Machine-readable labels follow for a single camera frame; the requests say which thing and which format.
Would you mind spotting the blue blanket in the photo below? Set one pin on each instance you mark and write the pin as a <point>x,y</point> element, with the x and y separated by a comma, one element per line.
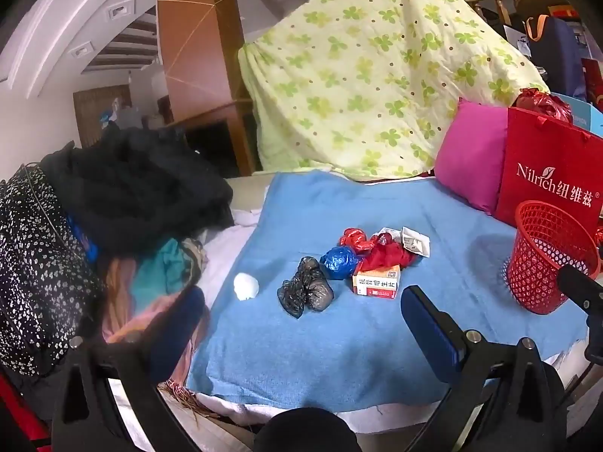
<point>306,353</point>

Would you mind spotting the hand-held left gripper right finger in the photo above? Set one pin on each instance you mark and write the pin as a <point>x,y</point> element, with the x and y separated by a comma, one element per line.
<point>428,334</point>

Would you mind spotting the orange medicine box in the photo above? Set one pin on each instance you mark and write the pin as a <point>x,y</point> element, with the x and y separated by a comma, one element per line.
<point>377,285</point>

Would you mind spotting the pink orange striped scarf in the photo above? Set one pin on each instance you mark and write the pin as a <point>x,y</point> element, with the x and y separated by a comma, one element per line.
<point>117,301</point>

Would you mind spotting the red plastic mesh basket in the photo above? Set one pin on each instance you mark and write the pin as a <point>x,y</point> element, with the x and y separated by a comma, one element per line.
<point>541,263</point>

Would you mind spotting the white tissue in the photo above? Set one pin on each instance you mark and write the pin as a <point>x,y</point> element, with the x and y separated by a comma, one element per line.
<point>246,286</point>

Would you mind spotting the pink pillow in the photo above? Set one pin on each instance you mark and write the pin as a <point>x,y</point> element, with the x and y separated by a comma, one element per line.
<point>466,160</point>

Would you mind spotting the light blue box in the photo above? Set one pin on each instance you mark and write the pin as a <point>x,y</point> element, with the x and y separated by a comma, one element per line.
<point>586,113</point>

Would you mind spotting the wooden pillar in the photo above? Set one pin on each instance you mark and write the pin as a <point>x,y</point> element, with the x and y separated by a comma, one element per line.
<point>198,56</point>

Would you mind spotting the white paper box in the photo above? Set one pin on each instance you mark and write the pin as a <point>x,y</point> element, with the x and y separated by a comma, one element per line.
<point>417,242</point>

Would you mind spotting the white paper scrap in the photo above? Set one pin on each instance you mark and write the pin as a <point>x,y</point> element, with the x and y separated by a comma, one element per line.
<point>388,233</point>

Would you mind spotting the recessed ceiling spotlights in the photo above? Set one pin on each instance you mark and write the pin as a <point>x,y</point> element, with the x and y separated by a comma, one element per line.
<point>118,9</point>

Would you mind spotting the shiny red foil wrapper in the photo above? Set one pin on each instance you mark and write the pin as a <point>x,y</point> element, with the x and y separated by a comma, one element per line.
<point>353,240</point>

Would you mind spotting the blue plastic bag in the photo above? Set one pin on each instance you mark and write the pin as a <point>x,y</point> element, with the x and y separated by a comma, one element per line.
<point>339,262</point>

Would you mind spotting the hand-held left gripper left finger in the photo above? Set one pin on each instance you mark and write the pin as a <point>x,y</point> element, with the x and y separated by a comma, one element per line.
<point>179,327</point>

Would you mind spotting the black plastic bag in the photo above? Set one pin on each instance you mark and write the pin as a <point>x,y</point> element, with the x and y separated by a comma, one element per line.
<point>306,292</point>

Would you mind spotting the white bed sheet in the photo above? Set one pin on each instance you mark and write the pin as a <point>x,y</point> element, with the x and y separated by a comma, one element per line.
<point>221,254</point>

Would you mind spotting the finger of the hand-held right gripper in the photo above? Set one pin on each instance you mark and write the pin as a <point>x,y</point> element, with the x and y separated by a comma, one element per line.
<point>577,285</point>

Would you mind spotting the red plastic bag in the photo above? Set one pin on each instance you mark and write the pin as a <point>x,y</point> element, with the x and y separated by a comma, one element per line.
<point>388,256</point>

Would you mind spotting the red paper shopping bag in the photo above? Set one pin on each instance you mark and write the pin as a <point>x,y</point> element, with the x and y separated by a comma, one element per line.
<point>541,146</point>

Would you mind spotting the shiny red gift bag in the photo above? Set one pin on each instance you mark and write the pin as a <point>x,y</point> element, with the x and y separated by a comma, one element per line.
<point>541,103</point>

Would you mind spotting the black padded jacket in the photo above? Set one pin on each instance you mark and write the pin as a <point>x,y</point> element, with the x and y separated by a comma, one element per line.
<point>141,188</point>

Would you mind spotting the wooden lattice door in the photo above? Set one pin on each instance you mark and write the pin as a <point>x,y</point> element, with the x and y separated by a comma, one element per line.
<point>94,113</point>

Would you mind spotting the dark wooden cabinet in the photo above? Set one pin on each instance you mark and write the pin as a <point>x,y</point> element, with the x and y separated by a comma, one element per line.
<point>212,141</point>

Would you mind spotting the green clover print quilt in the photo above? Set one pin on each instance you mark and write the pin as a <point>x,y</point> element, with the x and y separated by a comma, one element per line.
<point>367,80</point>

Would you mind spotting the dark floral print garment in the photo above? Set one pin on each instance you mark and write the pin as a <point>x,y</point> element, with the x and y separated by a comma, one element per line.
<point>37,268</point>

